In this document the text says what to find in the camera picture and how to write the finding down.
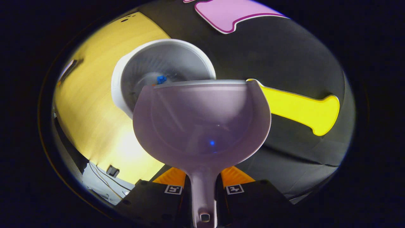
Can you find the white ribbed garbage bin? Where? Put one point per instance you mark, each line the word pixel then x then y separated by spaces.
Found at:
pixel 164 60

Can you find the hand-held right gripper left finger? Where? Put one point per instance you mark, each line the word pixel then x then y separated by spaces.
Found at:
pixel 187 209

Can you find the small black box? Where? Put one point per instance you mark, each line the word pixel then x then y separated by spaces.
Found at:
pixel 113 171

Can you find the lavender plastic dustpan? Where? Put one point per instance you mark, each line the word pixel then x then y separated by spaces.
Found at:
pixel 202 126

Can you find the blue paper scrap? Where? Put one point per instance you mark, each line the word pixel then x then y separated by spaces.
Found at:
pixel 161 79

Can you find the black backdrop cloth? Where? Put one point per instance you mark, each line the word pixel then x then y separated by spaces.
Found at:
pixel 284 57

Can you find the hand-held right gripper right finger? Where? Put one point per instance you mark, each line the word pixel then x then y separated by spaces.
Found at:
pixel 221 209

